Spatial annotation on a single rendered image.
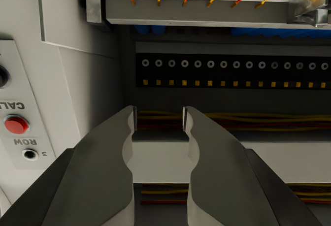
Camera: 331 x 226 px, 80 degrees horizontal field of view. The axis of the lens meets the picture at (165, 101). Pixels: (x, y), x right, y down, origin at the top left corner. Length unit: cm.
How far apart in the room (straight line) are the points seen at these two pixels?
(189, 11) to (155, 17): 3
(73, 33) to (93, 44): 5
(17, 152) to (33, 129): 3
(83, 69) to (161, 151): 11
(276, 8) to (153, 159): 18
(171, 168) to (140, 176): 3
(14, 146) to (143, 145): 11
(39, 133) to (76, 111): 4
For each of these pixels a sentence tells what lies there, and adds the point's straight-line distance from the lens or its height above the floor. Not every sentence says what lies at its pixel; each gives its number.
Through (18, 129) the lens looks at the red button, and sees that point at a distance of 20.
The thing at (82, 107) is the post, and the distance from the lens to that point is 19.
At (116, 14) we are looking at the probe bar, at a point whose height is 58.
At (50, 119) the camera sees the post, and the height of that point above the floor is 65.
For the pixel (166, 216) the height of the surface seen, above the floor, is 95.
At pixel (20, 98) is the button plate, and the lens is 19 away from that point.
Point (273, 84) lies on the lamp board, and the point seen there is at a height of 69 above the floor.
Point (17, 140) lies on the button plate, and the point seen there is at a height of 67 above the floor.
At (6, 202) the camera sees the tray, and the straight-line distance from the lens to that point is 29.
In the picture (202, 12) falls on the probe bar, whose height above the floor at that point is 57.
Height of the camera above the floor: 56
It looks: 31 degrees up
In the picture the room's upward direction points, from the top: 178 degrees counter-clockwise
